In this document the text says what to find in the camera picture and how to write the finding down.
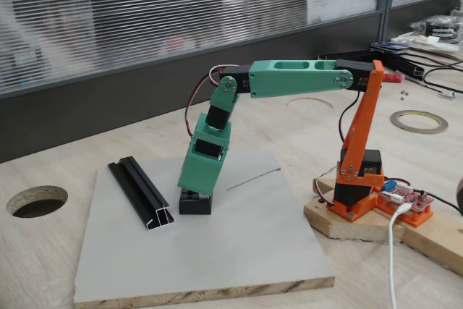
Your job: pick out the green gripper with servo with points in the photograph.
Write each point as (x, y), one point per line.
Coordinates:
(194, 175)

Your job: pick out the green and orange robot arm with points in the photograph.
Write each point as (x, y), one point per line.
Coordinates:
(289, 81)

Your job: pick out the light wooden base board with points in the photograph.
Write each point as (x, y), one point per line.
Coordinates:
(347, 227)

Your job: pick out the black slotted holder block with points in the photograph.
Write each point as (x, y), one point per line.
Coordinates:
(193, 207)

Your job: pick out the grey plywood board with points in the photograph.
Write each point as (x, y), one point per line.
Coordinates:
(217, 251)

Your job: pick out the glass partition with blinds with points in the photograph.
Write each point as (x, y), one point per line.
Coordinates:
(144, 16)

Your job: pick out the red controller circuit board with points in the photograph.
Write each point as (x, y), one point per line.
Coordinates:
(408, 197)

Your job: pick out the small red plastic part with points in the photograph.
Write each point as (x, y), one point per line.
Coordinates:
(392, 78)

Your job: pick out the orange controller board holder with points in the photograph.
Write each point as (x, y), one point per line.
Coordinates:
(416, 218)

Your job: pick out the flat blue box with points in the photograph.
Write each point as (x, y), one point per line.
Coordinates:
(394, 46)

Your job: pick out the long wooden plank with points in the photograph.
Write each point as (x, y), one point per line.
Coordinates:
(434, 240)

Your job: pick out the silver metal clip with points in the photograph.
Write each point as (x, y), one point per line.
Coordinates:
(448, 95)

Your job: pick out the dark round object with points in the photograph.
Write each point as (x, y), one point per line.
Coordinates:
(460, 197)

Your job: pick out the white plastic parts pile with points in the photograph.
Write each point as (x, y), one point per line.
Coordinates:
(434, 46)

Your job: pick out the black and white bundle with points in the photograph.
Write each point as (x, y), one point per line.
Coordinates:
(441, 28)

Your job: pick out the black aluminium profile rail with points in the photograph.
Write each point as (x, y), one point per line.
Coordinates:
(141, 193)

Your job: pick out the black metal frame profile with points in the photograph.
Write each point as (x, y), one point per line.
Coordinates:
(405, 66)
(327, 57)

